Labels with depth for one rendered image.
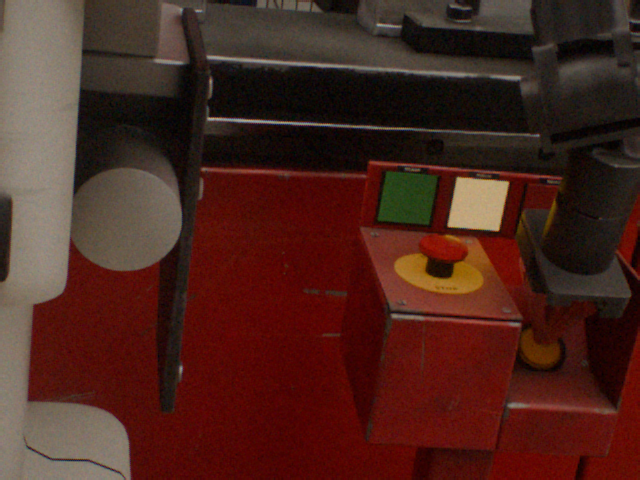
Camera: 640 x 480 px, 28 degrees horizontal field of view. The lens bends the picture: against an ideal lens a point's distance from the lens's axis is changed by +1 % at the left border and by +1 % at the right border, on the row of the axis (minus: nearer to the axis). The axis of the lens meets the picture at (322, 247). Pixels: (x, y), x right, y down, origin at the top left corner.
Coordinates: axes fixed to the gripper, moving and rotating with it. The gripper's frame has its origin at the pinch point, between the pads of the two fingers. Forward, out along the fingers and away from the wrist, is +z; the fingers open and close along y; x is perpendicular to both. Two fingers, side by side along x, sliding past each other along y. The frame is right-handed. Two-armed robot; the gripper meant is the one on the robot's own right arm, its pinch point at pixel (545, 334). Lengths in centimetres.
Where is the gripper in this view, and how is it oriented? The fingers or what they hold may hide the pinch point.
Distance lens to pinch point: 106.6
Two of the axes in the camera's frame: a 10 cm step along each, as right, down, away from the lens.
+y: -0.9, -6.5, 7.6
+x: -9.8, -0.6, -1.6
